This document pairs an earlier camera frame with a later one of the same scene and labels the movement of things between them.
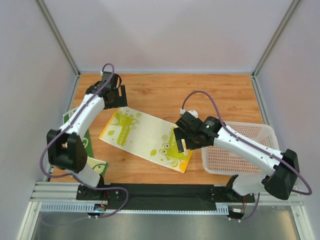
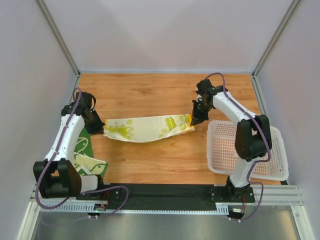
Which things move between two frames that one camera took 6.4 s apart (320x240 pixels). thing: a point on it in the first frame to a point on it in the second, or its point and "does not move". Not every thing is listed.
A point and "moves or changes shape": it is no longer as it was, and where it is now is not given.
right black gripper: (184, 137) to (200, 113)
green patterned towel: (101, 166) does not move
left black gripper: (119, 99) to (94, 123)
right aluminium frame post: (294, 4) does not move
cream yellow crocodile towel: (147, 138) moves or changes shape
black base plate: (162, 196) does not move
